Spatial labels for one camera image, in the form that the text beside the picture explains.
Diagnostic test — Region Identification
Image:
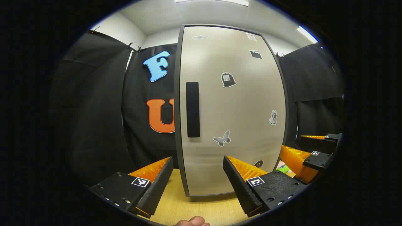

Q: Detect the black cabinet door handle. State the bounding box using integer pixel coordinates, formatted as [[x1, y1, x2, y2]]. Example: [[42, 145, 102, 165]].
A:
[[186, 82, 201, 138]]

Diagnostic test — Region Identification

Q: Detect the small ceiling light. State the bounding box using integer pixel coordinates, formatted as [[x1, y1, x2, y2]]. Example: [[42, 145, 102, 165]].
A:
[[297, 26, 319, 44]]

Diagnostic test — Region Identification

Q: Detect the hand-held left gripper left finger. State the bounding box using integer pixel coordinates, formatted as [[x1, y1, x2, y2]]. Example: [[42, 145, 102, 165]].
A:
[[90, 156, 174, 219]]

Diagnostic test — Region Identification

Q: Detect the black backdrop cloth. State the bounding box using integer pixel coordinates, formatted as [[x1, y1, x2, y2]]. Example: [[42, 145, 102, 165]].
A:
[[50, 30, 346, 186]]

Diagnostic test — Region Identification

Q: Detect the long ceiling light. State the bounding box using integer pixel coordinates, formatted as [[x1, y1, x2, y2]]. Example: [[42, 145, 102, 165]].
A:
[[174, 0, 249, 7]]

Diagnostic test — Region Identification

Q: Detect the beige cabinet door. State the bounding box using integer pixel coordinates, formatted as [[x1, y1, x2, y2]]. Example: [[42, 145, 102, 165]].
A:
[[179, 25, 287, 196]]

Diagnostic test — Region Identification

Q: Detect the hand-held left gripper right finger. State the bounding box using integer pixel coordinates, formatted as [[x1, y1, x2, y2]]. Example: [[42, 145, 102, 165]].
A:
[[223, 155, 310, 218]]

